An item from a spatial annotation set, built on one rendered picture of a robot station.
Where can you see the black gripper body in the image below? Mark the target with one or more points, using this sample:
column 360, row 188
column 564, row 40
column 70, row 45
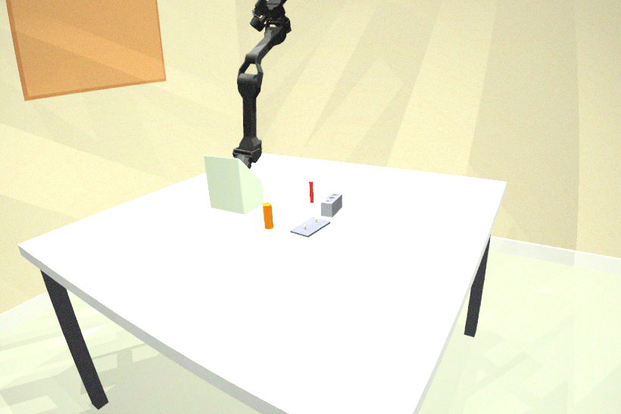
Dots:
column 258, row 24

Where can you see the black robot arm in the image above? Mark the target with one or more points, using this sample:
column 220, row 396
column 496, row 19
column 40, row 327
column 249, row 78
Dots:
column 249, row 85

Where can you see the orange cylinder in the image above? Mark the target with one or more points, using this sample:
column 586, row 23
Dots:
column 268, row 216

